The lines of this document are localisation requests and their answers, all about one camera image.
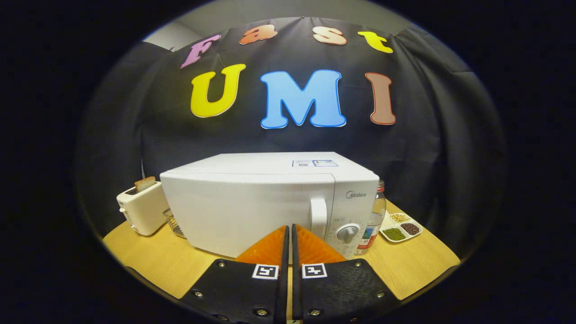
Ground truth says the white microwave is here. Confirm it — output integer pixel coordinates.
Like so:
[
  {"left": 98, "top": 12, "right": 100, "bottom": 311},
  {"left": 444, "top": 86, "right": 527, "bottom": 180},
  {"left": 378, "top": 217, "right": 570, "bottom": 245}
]
[{"left": 160, "top": 152, "right": 380, "bottom": 260}]

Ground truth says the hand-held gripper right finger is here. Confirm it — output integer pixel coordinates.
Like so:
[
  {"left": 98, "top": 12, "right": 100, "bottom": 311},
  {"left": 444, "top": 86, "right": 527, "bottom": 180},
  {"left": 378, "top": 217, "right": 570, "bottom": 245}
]
[{"left": 292, "top": 224, "right": 403, "bottom": 324}]

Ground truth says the black backdrop cloth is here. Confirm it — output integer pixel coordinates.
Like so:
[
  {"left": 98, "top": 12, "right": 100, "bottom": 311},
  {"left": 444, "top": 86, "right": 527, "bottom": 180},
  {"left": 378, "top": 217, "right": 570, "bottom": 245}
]
[{"left": 74, "top": 17, "right": 507, "bottom": 257}]

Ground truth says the clear plastic bottle red label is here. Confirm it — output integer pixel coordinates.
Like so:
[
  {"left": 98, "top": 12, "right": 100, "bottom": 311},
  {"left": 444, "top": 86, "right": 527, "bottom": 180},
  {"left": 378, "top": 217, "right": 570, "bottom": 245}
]
[{"left": 354, "top": 180, "right": 387, "bottom": 256}]

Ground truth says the white toaster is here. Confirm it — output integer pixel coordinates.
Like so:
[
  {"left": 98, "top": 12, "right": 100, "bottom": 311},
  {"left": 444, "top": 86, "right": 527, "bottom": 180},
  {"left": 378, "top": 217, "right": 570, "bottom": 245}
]
[{"left": 117, "top": 181, "right": 169, "bottom": 236}]

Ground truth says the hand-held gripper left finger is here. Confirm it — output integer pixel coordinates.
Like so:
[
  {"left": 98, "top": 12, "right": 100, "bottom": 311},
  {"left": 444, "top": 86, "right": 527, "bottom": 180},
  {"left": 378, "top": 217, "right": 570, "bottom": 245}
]
[{"left": 180, "top": 225, "right": 290, "bottom": 324}]

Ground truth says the brown toast slice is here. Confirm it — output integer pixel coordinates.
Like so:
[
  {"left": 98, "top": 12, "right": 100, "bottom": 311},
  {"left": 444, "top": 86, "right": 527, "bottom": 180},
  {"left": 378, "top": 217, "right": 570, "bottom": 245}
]
[{"left": 134, "top": 176, "right": 157, "bottom": 193}]

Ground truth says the clear glass jar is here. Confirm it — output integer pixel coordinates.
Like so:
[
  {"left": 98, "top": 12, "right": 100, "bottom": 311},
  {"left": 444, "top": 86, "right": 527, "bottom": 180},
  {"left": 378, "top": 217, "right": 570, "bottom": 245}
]
[{"left": 163, "top": 208, "right": 186, "bottom": 239}]

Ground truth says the white divided bean tray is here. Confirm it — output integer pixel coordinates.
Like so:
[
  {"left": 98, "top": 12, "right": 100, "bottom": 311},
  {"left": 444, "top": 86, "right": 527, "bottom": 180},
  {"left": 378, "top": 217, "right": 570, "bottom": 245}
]
[{"left": 379, "top": 212, "right": 424, "bottom": 243}]

